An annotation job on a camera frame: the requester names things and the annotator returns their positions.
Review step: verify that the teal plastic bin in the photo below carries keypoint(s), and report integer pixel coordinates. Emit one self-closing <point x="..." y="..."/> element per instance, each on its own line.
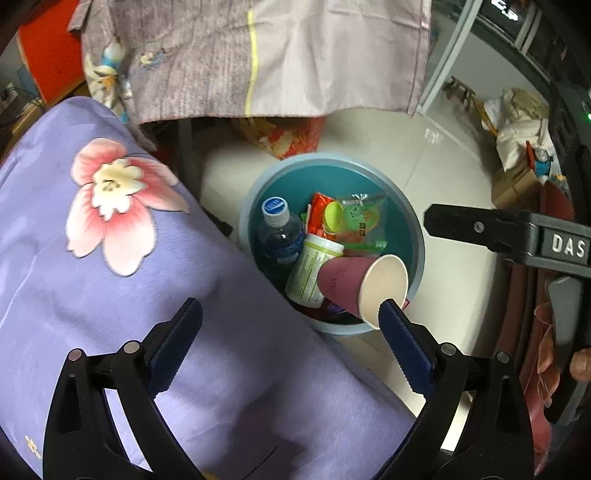
<point x="295" y="184"/>

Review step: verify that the white plush pile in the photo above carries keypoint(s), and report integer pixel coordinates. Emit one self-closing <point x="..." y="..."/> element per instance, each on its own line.
<point x="512" y="134"/>

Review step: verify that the grey pink floral cloth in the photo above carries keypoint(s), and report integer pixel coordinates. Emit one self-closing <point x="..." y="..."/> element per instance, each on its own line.
<point x="323" y="55"/>

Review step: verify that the small wooden stool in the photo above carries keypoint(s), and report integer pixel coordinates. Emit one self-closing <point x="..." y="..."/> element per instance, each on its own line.
<point x="461" y="90"/>

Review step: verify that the blue toy train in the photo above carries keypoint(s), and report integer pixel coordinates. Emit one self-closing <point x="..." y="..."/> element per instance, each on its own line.
<point x="542" y="157"/>

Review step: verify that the red snack wrapper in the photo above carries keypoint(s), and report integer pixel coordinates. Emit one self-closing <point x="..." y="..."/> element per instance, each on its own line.
<point x="318" y="207"/>

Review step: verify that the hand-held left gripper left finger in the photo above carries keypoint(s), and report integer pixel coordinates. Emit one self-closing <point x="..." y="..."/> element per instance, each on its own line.
<point x="178" y="341"/>

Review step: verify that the red patterned box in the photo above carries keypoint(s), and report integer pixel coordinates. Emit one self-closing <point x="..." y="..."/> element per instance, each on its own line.
<point x="286" y="136"/>

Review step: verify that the glass display cabinet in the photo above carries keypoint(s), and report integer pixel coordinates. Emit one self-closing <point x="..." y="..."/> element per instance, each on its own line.
<point x="521" y="23"/>

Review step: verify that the person's right hand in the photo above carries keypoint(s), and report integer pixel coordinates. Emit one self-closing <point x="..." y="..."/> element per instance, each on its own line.
<point x="581" y="364"/>

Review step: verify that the clear snack packet green lid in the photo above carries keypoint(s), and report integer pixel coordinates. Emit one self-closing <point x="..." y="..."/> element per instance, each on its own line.
<point x="360" y="217"/>

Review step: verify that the dark red case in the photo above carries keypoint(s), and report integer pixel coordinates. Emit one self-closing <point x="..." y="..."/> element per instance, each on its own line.
<point x="524" y="314"/>

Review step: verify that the brown cardboard box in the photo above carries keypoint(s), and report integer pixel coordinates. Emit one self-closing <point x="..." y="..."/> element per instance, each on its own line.
<point x="512" y="187"/>

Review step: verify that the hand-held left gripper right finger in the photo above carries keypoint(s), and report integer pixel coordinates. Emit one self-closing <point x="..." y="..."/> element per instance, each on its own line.
<point x="406" y="346"/>

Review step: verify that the purple floral tablecloth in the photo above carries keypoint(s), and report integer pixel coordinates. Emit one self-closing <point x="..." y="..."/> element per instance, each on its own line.
<point x="138" y="300"/>

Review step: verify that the pink paper cup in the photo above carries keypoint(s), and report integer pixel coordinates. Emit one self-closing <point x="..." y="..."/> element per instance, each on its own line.
<point x="346" y="281"/>

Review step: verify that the white bottle green label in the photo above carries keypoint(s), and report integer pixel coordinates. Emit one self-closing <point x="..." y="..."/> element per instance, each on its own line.
<point x="307" y="267"/>

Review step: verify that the clear water bottle blue label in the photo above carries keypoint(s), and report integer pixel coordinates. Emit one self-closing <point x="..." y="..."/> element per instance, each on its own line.
<point x="277" y="235"/>

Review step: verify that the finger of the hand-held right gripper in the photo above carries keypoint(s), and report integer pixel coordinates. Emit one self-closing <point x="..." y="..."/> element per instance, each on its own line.
<point x="461" y="226"/>

